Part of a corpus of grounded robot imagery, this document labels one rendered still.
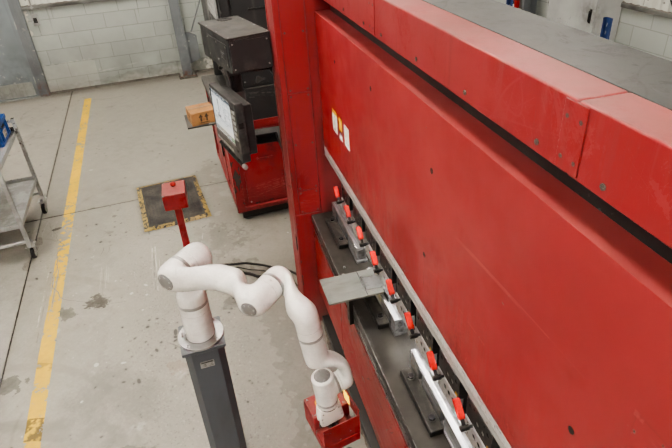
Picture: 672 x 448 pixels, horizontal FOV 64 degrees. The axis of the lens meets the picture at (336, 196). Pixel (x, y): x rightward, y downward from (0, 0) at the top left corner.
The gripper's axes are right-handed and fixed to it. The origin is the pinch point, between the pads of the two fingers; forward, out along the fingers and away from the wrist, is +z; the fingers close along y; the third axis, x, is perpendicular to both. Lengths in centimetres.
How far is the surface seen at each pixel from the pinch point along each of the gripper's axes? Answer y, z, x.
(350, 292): -33, -23, -41
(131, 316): 73, 68, -201
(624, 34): -492, 20, -269
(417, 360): -38.2, -19.8, 4.9
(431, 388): -35.2, -20.2, 18.7
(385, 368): -28.6, -11.1, -5.0
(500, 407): -29, -64, 61
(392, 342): -38.7, -10.2, -15.9
